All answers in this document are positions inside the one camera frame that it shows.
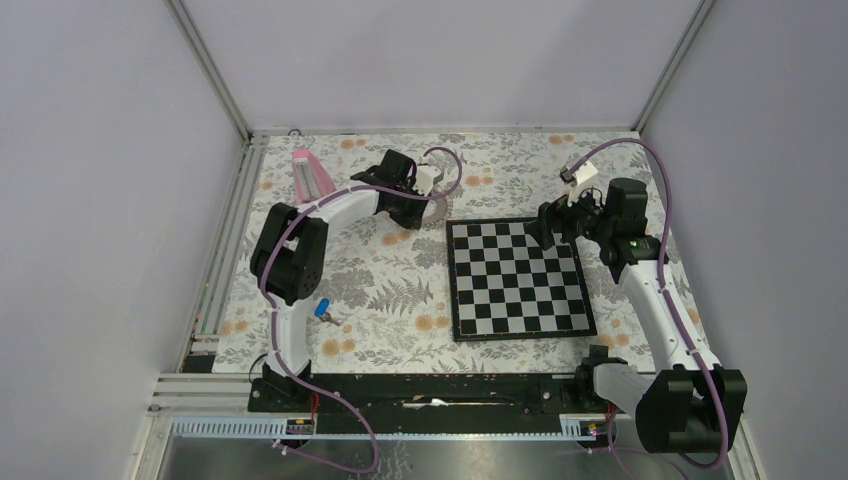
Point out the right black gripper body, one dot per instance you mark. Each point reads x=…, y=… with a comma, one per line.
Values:
x=582, y=218

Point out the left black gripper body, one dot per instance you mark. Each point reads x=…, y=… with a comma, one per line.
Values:
x=405, y=209

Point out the blue headed key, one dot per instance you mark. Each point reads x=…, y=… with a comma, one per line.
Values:
x=322, y=312

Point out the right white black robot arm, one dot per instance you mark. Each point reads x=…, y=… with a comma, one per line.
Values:
x=693, y=404

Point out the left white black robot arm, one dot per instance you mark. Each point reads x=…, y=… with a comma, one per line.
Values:
x=289, y=256

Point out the black white chessboard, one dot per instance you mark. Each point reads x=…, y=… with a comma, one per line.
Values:
x=504, y=286

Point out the pink metronome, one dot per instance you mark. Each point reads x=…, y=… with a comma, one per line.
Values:
x=311, y=179

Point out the floral patterned table mat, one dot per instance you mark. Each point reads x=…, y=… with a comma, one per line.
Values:
x=389, y=287

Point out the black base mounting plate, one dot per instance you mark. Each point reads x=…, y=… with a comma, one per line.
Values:
x=362, y=396

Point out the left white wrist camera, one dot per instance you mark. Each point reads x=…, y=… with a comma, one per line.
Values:
x=426, y=178

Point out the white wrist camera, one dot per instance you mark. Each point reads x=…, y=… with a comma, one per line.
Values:
x=578, y=179
x=426, y=178

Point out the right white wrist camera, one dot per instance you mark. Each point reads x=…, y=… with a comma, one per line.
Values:
x=578, y=179

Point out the grey slotted cable duct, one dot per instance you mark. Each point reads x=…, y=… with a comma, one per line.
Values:
x=424, y=426

